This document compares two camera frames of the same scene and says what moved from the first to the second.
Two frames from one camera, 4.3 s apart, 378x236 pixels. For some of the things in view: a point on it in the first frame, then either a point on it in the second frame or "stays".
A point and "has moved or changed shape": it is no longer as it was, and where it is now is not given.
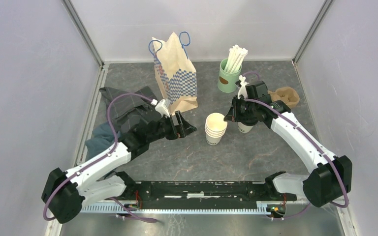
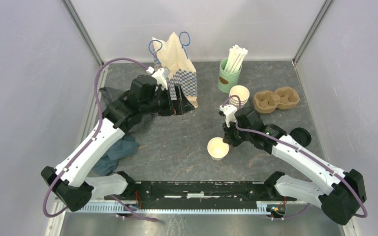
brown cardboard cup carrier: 287,94 stays
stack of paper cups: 215,128 has moved or changed shape
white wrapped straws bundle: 236,56 stays
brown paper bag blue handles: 175,71 stays
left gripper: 183,128 to 180,106
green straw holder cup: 227,81 stays
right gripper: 233,115 to 228,137
